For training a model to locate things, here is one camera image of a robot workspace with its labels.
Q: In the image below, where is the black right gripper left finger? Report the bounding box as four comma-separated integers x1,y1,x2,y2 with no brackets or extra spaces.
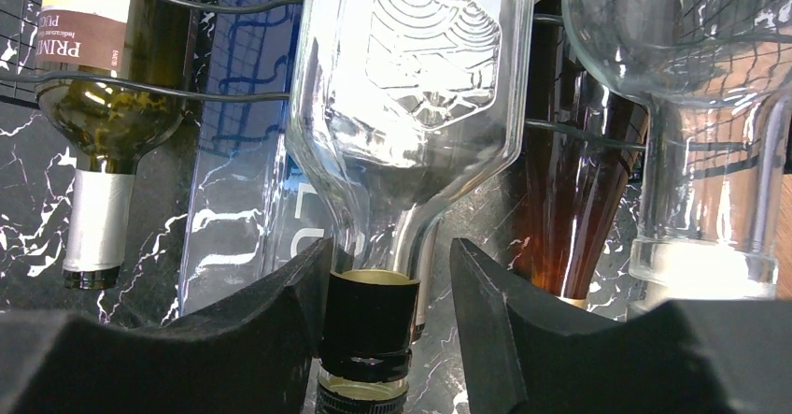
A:
1,239,332,413

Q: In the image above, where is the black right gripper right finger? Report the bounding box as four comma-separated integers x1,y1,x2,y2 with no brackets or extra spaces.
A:
450,238,791,413

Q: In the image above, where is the clear bottle grey label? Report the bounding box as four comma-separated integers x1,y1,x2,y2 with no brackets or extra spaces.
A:
562,0,791,316

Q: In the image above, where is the clear bottle gold label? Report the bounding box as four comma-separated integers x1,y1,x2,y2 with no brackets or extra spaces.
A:
286,0,533,413

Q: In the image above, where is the blue square glass bottle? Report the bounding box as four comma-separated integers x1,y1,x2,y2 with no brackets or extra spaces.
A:
178,0,329,314

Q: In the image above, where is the dark bottle gold foil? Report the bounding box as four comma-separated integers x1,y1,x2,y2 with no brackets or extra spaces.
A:
515,0,648,308

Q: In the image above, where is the dark bottle brown label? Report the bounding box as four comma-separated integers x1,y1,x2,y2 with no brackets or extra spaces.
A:
35,0,198,290

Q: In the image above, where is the red black wine rack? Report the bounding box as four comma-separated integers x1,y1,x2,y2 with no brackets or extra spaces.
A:
0,0,792,152

